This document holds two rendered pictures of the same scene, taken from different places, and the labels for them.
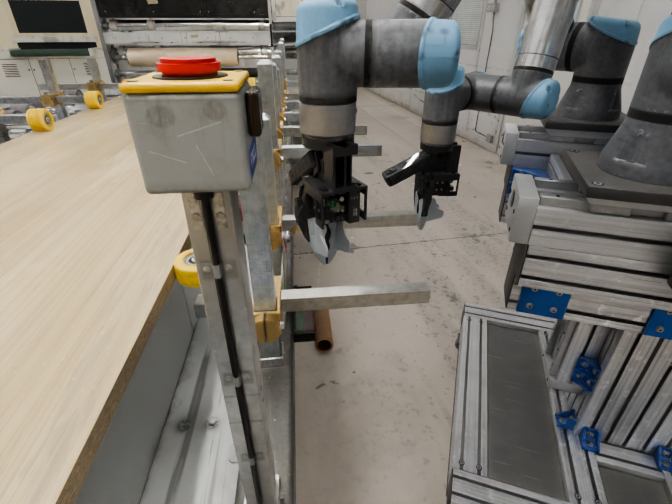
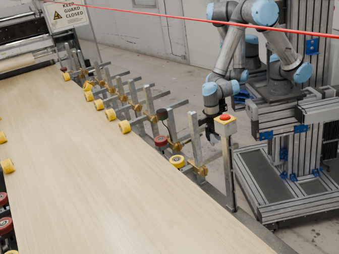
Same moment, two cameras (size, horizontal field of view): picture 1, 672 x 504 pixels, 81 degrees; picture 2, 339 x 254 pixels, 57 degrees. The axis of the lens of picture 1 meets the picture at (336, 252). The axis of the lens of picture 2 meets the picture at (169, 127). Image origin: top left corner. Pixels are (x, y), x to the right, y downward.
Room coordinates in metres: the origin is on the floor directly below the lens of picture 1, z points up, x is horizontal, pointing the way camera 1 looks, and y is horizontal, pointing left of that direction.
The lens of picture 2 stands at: (-0.72, 0.73, 1.86)
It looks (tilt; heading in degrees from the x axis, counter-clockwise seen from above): 29 degrees down; 339
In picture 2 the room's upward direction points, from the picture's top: 10 degrees counter-clockwise
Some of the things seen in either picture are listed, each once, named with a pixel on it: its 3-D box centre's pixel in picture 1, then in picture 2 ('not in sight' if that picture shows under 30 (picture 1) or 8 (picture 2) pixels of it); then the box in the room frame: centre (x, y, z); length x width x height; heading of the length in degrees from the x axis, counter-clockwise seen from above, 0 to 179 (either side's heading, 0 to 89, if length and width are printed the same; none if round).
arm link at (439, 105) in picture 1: (443, 94); not in sight; (0.87, -0.23, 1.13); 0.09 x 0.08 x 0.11; 132
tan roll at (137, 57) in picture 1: (212, 57); (16, 62); (3.33, 0.95, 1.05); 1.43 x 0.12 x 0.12; 96
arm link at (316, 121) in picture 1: (329, 118); (212, 108); (0.54, 0.01, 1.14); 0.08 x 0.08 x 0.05
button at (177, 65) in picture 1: (190, 71); (224, 117); (0.28, 0.10, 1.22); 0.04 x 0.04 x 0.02
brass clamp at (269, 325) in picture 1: (267, 307); (197, 167); (0.56, 0.12, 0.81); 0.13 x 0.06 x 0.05; 6
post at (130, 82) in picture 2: (276, 142); (137, 110); (1.29, 0.20, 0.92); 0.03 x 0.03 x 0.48; 6
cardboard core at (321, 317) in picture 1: (321, 322); not in sight; (1.42, 0.07, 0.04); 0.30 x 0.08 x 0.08; 6
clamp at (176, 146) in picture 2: (270, 227); (172, 143); (0.81, 0.15, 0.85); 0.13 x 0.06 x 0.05; 6
